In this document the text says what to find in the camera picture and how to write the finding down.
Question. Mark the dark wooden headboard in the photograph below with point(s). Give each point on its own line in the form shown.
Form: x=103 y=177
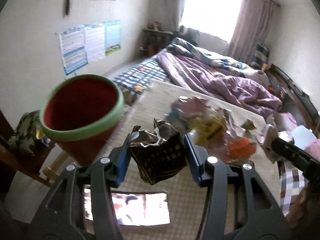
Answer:
x=294 y=100

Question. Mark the red checked blanket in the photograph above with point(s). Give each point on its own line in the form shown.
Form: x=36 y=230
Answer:
x=292 y=183

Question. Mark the white pillow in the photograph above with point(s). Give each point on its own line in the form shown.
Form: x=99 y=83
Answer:
x=302 y=137

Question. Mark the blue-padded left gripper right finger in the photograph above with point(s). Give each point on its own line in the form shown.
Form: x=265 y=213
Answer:
x=196 y=157

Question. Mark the beige woven checked mat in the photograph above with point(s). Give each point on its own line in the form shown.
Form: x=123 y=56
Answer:
x=186 y=199

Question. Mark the patterned blue-white quilt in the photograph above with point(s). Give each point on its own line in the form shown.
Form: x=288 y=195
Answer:
x=224 y=64

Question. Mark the orange crumpled wrapper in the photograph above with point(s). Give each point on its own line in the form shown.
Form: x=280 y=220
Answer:
x=242 y=149

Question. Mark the purple quilt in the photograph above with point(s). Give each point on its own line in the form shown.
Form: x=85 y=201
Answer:
x=240 y=91

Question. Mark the yellow crumpled wrapper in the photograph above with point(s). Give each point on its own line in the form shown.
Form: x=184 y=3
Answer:
x=207 y=127

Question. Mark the dark brown package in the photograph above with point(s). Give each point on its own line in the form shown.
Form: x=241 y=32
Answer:
x=159 y=154

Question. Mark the person's right hand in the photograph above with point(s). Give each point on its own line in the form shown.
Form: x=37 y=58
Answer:
x=303 y=216

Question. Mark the dark wooden side table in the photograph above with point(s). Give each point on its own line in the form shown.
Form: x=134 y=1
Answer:
x=153 y=41

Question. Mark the white chart poster middle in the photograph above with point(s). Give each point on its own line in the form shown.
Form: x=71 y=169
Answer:
x=95 y=41

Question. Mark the red bin with green rim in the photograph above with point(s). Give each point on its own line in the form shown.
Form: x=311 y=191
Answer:
x=81 y=114

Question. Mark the blue chart poster left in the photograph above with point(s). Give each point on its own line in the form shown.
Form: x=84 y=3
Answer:
x=72 y=46

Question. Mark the plaid pillow by curtain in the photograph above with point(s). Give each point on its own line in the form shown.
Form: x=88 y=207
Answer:
x=260 y=56

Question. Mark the wooden chair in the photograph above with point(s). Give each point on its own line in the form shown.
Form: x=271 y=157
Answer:
x=27 y=164

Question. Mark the blue plaid bed sheet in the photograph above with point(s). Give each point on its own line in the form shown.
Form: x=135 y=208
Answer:
x=137 y=78

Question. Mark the blue cartoon poster right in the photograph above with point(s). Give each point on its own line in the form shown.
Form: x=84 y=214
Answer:
x=112 y=36

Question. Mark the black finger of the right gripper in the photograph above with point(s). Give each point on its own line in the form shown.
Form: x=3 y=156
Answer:
x=298 y=157

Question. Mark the pink window curtain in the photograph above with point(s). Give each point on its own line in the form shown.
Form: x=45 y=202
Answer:
x=252 y=27

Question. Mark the purple crumpled wrapper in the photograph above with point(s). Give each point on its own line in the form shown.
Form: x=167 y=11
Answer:
x=187 y=107

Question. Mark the small gold wrapper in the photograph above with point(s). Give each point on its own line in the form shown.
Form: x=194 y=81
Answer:
x=248 y=125

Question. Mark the camouflage cushion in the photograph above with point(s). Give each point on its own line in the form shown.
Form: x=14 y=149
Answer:
x=24 y=137

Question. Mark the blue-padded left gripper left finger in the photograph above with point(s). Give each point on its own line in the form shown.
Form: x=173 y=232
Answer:
x=120 y=161

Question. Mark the yellow cup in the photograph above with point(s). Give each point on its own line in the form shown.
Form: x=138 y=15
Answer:
x=39 y=134

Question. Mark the smartphone with lit screen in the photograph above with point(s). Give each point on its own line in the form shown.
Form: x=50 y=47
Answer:
x=141 y=209

